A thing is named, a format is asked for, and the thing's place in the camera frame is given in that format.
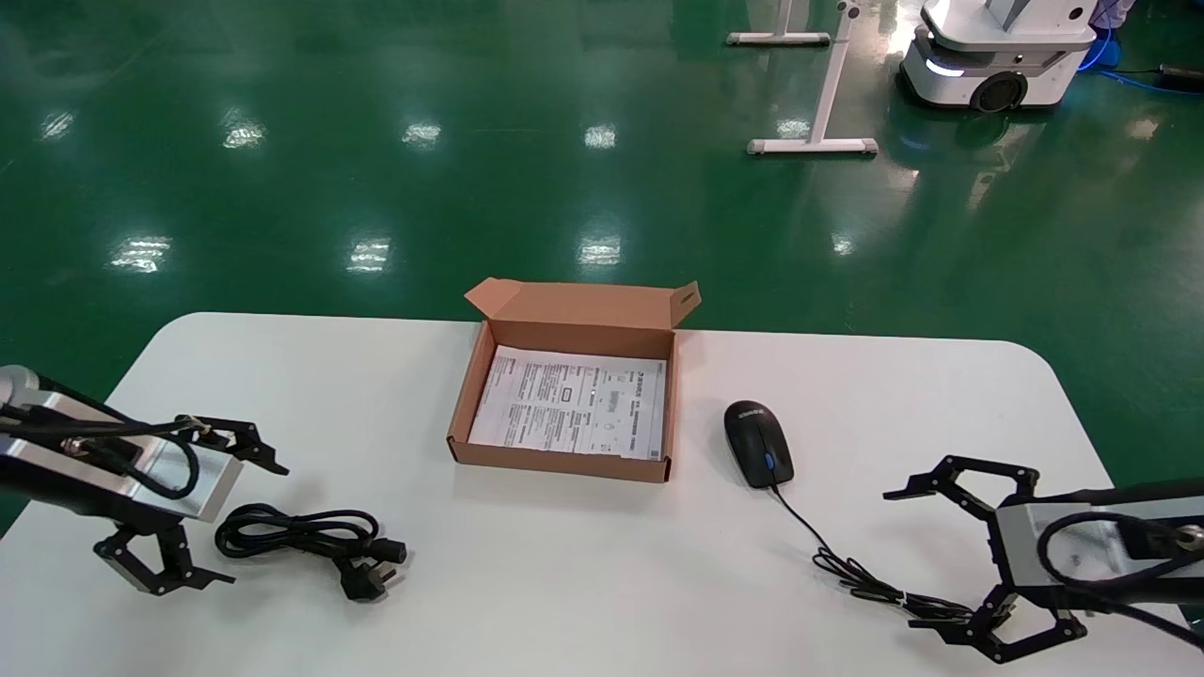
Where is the white T-foot stand leg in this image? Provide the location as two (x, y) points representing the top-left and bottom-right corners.
(724, 0), (832, 48)
(746, 0), (879, 157)

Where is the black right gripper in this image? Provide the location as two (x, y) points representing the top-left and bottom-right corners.
(882, 455), (1204, 665)

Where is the brown cardboard box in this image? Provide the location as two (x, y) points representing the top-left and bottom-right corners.
(446, 277), (703, 484)

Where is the black wired computer mouse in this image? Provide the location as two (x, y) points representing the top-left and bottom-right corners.
(723, 400), (984, 629)

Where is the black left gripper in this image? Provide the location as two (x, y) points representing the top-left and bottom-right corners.
(0, 414), (291, 597)

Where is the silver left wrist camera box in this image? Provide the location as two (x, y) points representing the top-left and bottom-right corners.
(0, 390), (244, 524)

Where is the black power cable with plug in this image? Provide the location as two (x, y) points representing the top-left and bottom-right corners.
(214, 503), (409, 603)

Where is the printed white paper sheet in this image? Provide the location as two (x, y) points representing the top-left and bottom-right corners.
(467, 345), (668, 462)

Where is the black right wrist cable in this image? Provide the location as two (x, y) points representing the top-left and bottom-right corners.
(1035, 508), (1204, 652)

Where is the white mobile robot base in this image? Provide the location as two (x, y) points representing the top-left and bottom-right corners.
(898, 0), (1101, 114)

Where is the blue floor cable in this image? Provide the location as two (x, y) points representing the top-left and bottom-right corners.
(1077, 0), (1204, 95)

